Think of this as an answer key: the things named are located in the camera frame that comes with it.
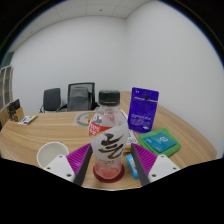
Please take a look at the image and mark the grey backpack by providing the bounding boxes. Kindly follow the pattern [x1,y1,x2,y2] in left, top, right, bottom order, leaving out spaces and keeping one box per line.
[67,86,92,112]

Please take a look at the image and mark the clear drink bottle black cap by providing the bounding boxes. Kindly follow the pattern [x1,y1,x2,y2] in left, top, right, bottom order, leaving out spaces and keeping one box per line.
[88,89,130,181]

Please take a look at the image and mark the purple hanging package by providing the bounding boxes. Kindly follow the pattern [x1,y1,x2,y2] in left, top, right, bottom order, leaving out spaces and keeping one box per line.
[127,86,160,134]

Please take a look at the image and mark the dark grey office chair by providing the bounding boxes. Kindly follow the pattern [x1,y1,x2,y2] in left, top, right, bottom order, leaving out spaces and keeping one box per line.
[39,87,63,114]

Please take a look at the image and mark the flat round red coaster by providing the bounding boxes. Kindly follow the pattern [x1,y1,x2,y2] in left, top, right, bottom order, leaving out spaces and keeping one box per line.
[92,162,126,183]

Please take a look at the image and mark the teal blue packet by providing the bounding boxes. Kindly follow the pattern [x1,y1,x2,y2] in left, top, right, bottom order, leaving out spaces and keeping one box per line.
[143,132,178,154]

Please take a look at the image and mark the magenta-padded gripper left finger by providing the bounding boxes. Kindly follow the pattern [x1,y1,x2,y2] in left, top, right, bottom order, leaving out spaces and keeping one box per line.
[43,143,94,187]

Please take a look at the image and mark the small blue box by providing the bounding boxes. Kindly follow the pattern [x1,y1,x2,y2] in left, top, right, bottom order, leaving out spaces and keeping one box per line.
[125,154,140,180]

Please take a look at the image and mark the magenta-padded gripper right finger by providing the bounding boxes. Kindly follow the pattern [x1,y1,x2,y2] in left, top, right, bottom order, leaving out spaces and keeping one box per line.
[130,143,181,187]

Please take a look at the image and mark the black mesh office chair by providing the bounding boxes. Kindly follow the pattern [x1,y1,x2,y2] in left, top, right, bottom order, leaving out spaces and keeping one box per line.
[56,82,100,112]

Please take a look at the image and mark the green box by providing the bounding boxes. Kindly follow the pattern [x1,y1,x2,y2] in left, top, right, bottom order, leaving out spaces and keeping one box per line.
[137,127,182,158]

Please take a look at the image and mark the white patterned mug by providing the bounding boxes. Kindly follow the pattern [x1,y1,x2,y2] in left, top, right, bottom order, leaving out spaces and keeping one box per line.
[36,141,70,169]

